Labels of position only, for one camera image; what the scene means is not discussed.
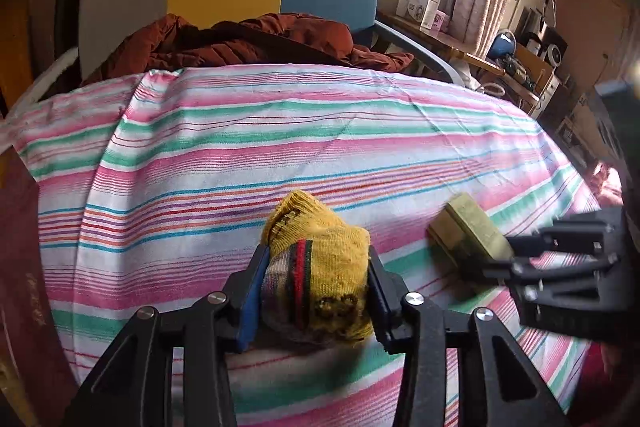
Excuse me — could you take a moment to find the red-brown padded jacket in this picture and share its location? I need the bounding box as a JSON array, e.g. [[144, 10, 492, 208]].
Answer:
[[82, 12, 416, 85]]

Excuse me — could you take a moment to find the wooden side table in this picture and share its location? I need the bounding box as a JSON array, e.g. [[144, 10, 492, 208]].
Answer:
[[377, 9, 506, 78]]

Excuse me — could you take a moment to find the yellow striped sock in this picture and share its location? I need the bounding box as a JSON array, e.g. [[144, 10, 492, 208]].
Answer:
[[260, 189, 376, 348]]

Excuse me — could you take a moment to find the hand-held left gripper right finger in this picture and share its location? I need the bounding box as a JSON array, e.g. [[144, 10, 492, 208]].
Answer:
[[367, 246, 571, 427]]

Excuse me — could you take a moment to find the wooden wardrobe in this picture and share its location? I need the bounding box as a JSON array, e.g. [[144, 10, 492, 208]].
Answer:
[[0, 0, 36, 108]]

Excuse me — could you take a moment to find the striped tablecloth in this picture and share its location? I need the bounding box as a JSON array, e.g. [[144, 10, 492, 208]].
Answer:
[[2, 64, 626, 427]]

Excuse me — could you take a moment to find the tall white box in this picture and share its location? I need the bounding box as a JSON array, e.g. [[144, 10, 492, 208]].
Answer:
[[409, 0, 443, 32]]

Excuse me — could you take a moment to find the olive green box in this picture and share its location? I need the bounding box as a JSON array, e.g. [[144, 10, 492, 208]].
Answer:
[[426, 193, 516, 280]]

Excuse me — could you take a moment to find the black appliance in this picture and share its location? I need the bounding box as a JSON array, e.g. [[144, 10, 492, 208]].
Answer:
[[520, 7, 568, 65]]

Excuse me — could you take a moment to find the dark red box lid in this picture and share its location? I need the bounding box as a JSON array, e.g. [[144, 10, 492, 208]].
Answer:
[[0, 147, 81, 427]]

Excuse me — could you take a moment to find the blue round container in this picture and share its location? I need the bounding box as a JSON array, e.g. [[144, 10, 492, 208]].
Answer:
[[487, 31, 518, 60]]

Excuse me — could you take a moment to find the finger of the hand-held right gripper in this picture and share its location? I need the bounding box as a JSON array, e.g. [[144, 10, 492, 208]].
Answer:
[[460, 254, 623, 303], [504, 209, 626, 260]]

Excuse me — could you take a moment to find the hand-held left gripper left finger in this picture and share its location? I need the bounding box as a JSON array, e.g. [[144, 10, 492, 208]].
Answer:
[[62, 244, 273, 427]]

